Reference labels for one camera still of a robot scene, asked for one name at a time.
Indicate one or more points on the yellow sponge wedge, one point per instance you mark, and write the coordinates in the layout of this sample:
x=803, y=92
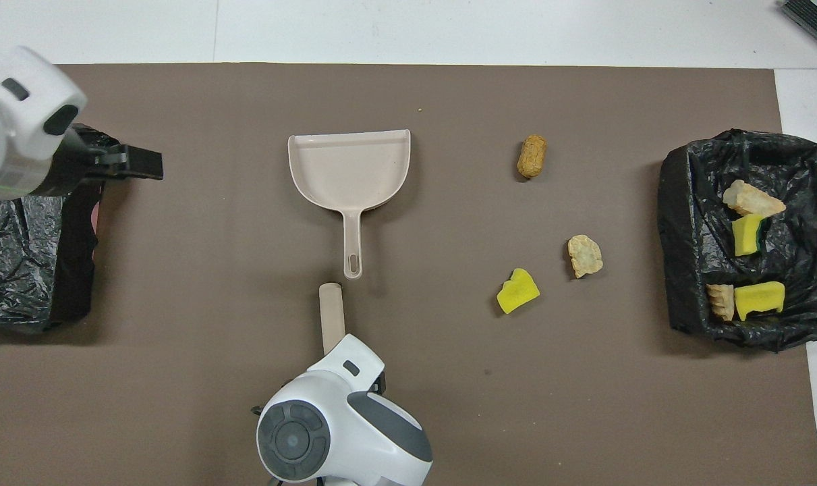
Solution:
x=516, y=293

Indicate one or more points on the yellow sponge piece green layer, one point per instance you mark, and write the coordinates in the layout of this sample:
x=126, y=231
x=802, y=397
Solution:
x=745, y=236

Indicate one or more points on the dark ribbed panel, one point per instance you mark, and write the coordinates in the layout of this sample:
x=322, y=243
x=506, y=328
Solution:
x=816, y=17

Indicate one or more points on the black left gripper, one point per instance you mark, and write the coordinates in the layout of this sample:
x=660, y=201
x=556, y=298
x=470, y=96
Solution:
x=74, y=165

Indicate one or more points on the black bag lined bin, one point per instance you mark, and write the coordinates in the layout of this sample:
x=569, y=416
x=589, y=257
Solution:
x=685, y=270

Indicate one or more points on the small pale foam chunk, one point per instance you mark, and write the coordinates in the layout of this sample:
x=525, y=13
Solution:
x=585, y=256

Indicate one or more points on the beige brush black bristles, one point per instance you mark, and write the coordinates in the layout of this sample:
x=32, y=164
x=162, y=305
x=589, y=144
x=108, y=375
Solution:
x=332, y=317

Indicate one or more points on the large pale foam chunk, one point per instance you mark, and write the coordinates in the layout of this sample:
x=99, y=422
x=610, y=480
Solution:
x=752, y=199

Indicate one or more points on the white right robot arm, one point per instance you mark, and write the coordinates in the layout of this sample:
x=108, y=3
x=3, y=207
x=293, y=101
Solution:
x=341, y=418

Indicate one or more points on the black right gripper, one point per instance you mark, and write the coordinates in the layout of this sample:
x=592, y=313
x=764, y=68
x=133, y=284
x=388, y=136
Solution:
x=380, y=388

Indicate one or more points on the black bag bin showing pink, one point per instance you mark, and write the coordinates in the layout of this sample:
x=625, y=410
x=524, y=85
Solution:
x=17, y=270

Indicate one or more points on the small toasted bread piece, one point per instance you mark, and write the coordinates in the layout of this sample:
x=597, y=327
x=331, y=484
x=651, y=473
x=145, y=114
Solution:
x=722, y=302

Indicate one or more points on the boot shaped yellow sponge piece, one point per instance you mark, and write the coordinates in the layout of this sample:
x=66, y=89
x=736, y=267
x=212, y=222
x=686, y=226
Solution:
x=759, y=297

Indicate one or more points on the brown paper table mat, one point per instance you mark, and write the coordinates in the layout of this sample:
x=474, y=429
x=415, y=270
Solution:
x=179, y=405

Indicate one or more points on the beige plastic dustpan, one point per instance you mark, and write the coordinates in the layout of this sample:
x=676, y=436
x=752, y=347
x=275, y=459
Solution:
x=347, y=169

